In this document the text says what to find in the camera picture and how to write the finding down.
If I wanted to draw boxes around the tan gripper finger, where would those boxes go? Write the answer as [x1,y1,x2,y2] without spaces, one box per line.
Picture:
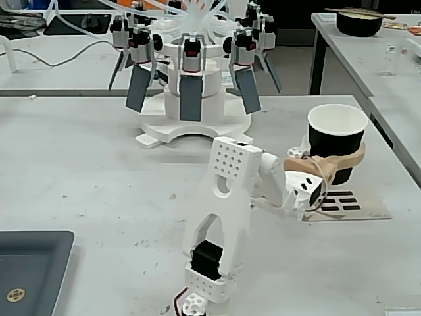
[283,140,367,186]

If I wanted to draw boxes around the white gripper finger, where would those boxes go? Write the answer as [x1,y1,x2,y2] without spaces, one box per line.
[287,136,312,158]

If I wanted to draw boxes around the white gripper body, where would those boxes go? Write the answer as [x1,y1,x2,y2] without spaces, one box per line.
[284,169,326,221]

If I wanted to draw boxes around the black paper cup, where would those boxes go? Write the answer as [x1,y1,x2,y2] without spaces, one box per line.
[307,103,369,187]

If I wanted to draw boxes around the printed paper mat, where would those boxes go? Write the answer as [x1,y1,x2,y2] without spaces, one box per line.
[301,184,393,224]

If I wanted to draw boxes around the orange printed packet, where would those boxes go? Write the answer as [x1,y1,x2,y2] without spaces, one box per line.
[383,22,421,36]

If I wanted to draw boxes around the black desk mat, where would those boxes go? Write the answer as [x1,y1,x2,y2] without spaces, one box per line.
[43,13,112,36]

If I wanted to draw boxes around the white carousel machine base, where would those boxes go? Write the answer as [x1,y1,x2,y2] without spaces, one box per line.
[135,42,254,151]

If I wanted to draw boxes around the pump unit with grey plate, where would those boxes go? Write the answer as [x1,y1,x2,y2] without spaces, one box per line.
[124,24,157,113]
[177,32,205,122]
[228,28,263,115]
[108,13,134,92]
[246,2,283,93]

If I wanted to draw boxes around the black table leg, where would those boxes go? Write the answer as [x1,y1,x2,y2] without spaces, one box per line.
[309,28,331,96]

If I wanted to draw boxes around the black bowl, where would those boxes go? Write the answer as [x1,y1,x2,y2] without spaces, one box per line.
[335,9,384,37]

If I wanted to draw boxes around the white paper sheet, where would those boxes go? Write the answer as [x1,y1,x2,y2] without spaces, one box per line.
[384,307,421,316]

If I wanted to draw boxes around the clear silicone tube bundle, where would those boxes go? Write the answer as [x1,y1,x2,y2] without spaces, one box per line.
[47,0,251,47]

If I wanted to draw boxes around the grey plastic tray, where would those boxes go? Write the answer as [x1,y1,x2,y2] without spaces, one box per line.
[0,230,76,316]

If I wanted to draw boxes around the white plastic stand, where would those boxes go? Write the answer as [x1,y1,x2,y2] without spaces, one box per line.
[0,34,19,73]

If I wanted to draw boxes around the round beige emblem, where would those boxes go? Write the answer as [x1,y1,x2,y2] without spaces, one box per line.
[6,287,26,304]

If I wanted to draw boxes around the dark grey bag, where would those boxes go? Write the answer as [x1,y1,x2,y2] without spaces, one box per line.
[0,8,47,32]

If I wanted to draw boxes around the red black servo wire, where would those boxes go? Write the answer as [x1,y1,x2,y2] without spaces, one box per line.
[172,287,191,313]

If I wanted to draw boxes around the grey cable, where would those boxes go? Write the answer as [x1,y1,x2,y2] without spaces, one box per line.
[12,38,116,68]

